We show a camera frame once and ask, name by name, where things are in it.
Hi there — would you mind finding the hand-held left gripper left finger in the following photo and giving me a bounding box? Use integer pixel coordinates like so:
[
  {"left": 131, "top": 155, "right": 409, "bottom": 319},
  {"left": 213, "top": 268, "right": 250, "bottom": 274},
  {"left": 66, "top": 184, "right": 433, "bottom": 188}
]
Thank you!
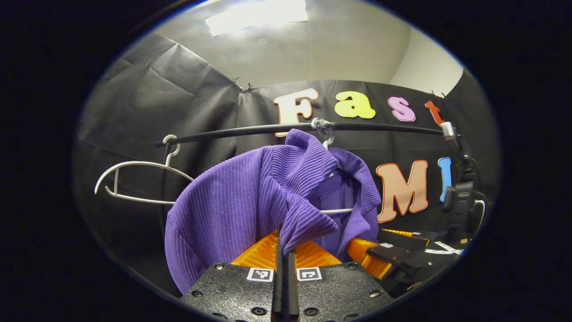
[{"left": 179, "top": 230, "right": 285, "bottom": 322}]

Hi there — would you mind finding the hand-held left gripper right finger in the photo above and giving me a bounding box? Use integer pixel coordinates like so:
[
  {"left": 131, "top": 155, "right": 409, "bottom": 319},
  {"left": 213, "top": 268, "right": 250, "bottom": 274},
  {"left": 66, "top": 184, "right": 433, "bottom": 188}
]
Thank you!
[{"left": 287, "top": 239, "right": 395, "bottom": 322}]

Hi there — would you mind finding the purple ribbed knit top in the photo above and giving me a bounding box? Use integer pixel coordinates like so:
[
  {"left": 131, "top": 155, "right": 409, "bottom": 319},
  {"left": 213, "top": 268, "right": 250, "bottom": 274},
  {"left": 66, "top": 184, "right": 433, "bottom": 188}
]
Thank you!
[{"left": 164, "top": 129, "right": 381, "bottom": 294}]

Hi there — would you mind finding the white plastic clothes hanger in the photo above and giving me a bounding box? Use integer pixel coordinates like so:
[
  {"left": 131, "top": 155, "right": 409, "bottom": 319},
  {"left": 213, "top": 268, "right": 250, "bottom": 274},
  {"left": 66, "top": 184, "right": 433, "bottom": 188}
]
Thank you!
[
  {"left": 318, "top": 134, "right": 354, "bottom": 215},
  {"left": 95, "top": 134, "right": 195, "bottom": 205}
]

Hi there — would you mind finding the black clothes rack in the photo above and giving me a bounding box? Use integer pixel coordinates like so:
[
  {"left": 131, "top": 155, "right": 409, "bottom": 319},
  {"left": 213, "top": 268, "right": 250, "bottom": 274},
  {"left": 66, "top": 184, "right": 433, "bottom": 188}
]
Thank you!
[{"left": 156, "top": 121, "right": 447, "bottom": 233}]

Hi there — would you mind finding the grey tape wad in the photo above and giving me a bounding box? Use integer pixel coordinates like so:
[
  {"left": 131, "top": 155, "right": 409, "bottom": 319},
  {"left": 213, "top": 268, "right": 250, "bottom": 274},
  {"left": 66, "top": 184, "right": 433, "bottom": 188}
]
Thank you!
[{"left": 311, "top": 118, "right": 335, "bottom": 137}]

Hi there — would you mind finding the ceiling light panel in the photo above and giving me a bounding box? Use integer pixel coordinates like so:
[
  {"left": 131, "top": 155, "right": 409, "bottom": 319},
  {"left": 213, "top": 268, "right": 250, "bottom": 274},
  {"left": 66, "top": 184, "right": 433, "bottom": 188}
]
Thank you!
[{"left": 206, "top": 0, "right": 309, "bottom": 37}]

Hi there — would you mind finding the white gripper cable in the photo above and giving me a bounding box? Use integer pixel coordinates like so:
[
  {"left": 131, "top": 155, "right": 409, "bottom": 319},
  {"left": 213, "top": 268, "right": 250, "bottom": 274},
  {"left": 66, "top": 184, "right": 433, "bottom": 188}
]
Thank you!
[{"left": 475, "top": 199, "right": 487, "bottom": 231}]

